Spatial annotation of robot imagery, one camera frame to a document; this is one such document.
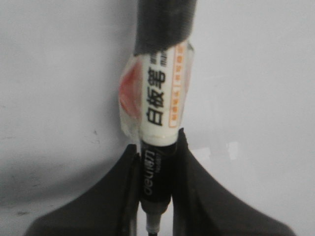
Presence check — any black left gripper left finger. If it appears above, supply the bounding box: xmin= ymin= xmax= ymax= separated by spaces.
xmin=25 ymin=145 xmax=140 ymax=236

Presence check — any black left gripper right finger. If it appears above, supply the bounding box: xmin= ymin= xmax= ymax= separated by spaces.
xmin=172 ymin=129 xmax=295 ymax=236

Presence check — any black and white whiteboard marker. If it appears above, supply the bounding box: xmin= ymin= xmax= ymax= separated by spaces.
xmin=119 ymin=0 xmax=196 ymax=236

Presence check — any white whiteboard with aluminium frame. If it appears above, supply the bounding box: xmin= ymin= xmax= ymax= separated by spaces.
xmin=0 ymin=0 xmax=315 ymax=236

